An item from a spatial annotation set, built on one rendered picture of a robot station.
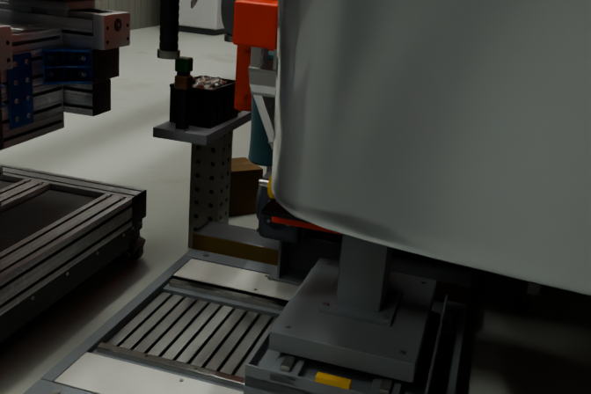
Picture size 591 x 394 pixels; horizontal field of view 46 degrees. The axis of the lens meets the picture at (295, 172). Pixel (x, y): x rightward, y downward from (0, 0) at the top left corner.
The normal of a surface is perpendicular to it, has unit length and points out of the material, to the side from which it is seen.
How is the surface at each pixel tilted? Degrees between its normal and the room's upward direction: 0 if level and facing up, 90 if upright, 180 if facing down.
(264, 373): 90
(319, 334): 0
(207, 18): 90
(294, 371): 0
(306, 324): 0
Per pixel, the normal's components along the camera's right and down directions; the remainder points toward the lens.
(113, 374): 0.07, -0.95
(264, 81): -0.29, 0.26
